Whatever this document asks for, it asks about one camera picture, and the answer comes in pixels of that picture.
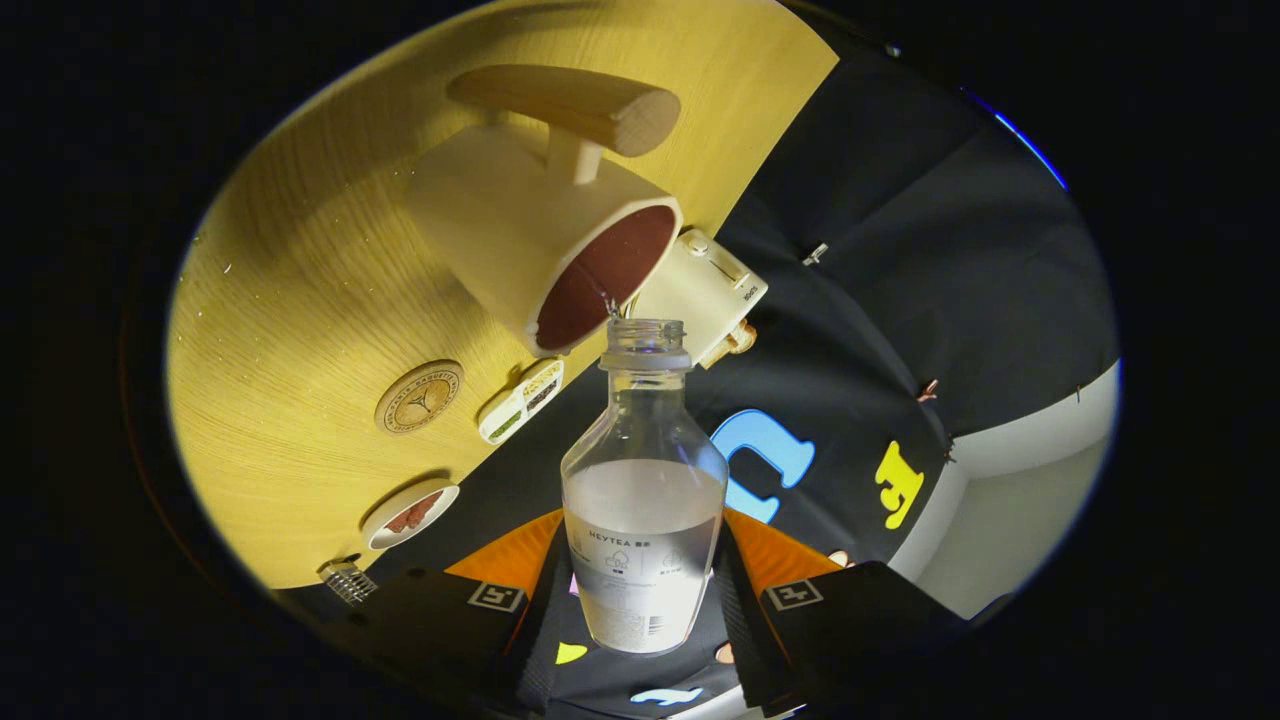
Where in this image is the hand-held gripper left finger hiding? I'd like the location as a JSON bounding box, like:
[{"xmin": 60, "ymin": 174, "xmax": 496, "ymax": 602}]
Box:
[{"xmin": 330, "ymin": 508, "xmax": 573, "ymax": 717}]

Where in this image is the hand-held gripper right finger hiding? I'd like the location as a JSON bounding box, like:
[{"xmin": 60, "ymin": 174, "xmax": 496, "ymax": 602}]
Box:
[{"xmin": 708, "ymin": 505, "xmax": 969, "ymax": 717}]

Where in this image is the clear juice bottle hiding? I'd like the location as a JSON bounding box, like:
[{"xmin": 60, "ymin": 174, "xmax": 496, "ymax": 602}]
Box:
[{"xmin": 560, "ymin": 318, "xmax": 729, "ymax": 657}]

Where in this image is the round wooden coaster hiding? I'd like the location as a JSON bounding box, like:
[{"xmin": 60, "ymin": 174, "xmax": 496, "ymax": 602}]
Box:
[{"xmin": 374, "ymin": 360, "xmax": 465, "ymax": 435}]

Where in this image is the cream cup with wooden handle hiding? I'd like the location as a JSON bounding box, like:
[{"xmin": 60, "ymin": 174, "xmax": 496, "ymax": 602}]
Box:
[{"xmin": 405, "ymin": 65, "xmax": 684, "ymax": 358}]

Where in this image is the white round plate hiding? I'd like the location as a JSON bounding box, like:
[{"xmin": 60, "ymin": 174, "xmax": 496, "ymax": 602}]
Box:
[{"xmin": 361, "ymin": 478, "xmax": 461, "ymax": 551}]

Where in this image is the white divided condiment dish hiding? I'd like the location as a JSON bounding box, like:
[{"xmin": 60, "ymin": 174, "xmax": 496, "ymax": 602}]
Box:
[{"xmin": 477, "ymin": 358, "xmax": 565, "ymax": 445}]

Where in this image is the cream toaster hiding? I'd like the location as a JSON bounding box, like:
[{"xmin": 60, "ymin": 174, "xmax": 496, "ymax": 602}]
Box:
[{"xmin": 628, "ymin": 228, "xmax": 769, "ymax": 369}]

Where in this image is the wooden table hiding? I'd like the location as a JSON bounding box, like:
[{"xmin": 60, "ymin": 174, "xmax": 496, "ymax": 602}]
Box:
[{"xmin": 165, "ymin": 0, "xmax": 841, "ymax": 591}]

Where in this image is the metal wire utensil holder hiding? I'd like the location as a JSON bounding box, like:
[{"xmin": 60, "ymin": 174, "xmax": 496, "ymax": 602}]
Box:
[{"xmin": 318, "ymin": 558, "xmax": 379, "ymax": 606}]

